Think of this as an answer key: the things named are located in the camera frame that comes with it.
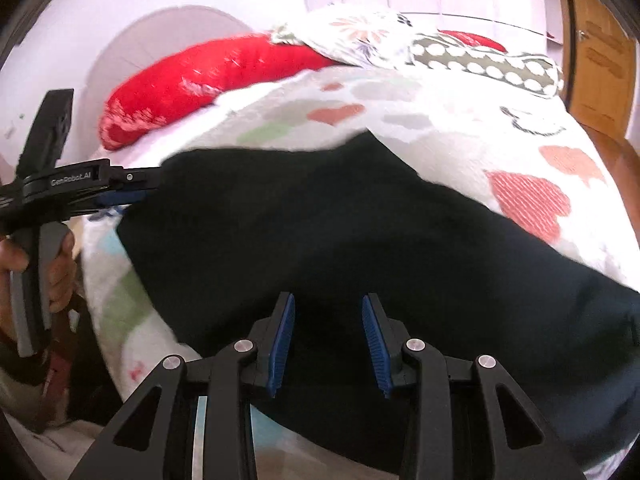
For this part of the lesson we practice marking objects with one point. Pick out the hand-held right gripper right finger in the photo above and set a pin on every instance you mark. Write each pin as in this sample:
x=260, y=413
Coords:
x=376, y=345

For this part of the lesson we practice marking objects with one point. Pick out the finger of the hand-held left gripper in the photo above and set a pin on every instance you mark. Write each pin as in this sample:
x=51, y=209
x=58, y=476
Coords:
x=122, y=199
x=137, y=178

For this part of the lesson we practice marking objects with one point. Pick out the heart print quilt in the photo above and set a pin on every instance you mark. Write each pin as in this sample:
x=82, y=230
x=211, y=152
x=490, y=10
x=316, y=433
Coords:
x=450, y=110

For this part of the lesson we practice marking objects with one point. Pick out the wooden door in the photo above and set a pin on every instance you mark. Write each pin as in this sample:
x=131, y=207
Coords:
x=600, y=60

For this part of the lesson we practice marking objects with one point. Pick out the long red pillow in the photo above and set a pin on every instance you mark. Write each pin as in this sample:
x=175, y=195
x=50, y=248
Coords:
x=200, y=75

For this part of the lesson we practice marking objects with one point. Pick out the green dotted bolster pillow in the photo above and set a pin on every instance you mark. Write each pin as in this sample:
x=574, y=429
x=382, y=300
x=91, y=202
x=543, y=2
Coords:
x=490, y=65

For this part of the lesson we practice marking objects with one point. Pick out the black pants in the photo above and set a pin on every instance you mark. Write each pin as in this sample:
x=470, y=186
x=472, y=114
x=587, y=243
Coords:
x=320, y=220

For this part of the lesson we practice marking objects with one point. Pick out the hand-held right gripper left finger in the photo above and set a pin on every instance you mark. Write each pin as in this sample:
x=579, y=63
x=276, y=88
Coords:
x=280, y=345

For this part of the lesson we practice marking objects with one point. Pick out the person's left hand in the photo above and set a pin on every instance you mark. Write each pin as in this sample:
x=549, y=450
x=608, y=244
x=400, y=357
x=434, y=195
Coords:
x=62, y=270

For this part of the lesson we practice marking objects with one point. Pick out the white floral pillow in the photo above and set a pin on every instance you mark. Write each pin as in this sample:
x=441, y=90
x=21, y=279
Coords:
x=350, y=35

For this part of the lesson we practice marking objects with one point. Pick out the white wall shelf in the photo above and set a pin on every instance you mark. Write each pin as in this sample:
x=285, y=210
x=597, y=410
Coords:
x=549, y=5

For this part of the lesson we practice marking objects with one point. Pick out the round beige headboard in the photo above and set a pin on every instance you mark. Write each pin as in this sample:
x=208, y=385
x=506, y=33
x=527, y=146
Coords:
x=150, y=30

